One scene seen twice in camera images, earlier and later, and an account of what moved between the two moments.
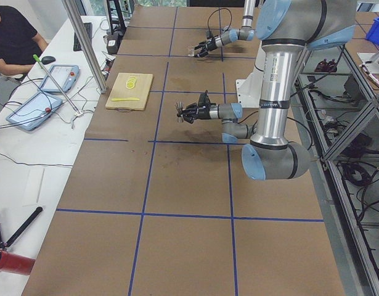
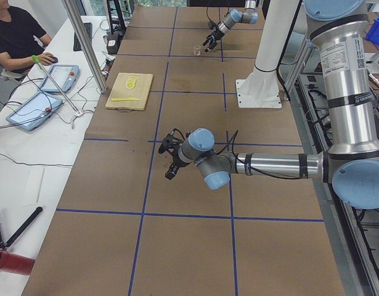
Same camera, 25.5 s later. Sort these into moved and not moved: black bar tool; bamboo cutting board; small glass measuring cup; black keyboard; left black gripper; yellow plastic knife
Moved: left black gripper; small glass measuring cup
Not moved: yellow plastic knife; bamboo cutting board; black keyboard; black bar tool
